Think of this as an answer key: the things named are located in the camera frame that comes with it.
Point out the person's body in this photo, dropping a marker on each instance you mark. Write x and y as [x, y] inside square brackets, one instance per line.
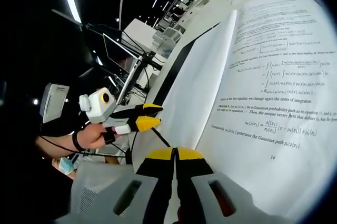
[63, 167]

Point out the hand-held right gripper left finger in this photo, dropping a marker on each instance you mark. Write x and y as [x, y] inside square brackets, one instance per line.
[105, 189]

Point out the person's left forearm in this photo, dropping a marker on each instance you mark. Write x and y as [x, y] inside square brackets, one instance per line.
[59, 141]

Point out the white box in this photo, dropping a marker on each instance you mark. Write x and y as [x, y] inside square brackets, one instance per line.
[142, 33]

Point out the black folder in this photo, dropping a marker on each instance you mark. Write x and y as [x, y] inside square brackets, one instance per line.
[181, 60]

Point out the printed white folder page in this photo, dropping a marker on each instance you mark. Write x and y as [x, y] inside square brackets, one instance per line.
[263, 134]

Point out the grey white device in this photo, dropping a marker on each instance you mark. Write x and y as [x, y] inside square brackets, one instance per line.
[54, 102]

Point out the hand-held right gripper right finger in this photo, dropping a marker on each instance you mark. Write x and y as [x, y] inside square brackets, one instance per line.
[237, 208]

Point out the silver laptop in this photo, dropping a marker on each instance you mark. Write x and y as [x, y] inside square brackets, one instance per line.
[118, 55]

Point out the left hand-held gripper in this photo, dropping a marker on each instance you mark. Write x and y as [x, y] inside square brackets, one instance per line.
[101, 110]

